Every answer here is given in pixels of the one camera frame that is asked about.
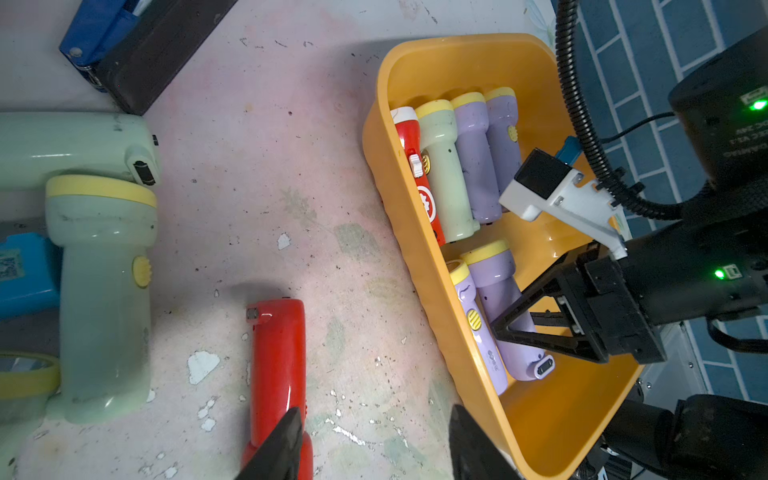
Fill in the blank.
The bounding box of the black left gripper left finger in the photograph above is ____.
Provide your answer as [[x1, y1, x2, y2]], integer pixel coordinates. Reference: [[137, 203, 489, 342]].
[[236, 407, 303, 480]]

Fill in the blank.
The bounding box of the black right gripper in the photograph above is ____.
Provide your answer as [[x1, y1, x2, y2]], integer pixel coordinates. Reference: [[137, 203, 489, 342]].
[[490, 221, 767, 364]]

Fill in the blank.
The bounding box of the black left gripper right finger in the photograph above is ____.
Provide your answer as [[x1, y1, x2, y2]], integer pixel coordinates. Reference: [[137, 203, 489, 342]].
[[449, 404, 521, 480]]

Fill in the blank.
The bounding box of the purple flashlight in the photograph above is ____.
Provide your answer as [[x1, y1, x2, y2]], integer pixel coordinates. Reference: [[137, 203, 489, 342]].
[[484, 87, 522, 193], [451, 92, 502, 225], [446, 259, 509, 395], [460, 240, 555, 381]]

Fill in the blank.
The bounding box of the green flashlight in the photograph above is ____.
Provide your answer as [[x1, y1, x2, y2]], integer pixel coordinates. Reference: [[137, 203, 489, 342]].
[[416, 99, 480, 243], [1, 351, 60, 479], [45, 175, 158, 424]]

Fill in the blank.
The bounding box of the yellow plastic storage tray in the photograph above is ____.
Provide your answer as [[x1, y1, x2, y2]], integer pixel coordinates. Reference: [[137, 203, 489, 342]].
[[362, 33, 641, 479]]

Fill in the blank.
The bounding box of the red flashlight with white logo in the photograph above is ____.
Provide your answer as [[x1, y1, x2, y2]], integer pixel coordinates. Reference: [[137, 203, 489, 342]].
[[390, 106, 446, 246]]

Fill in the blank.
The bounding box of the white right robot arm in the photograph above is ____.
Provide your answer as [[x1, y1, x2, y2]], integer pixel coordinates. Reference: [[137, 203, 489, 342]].
[[492, 25, 767, 364]]

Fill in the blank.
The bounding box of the blue flashlight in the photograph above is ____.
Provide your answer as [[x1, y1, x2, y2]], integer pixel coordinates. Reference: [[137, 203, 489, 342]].
[[1, 233, 62, 320]]

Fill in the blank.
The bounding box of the green flashlight horizontal top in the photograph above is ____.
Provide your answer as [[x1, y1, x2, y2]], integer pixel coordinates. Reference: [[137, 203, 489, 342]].
[[1, 112, 162, 191]]

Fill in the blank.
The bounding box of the blue black stapler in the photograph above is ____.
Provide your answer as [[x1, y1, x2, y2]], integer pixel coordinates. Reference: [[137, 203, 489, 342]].
[[59, 0, 236, 115]]

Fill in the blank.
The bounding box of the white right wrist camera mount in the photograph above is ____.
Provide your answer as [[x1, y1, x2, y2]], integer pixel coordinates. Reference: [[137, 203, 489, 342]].
[[499, 148, 627, 260]]

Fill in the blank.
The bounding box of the black corrugated cable conduit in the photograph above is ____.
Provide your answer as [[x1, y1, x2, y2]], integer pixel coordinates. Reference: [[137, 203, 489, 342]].
[[554, 0, 685, 222]]

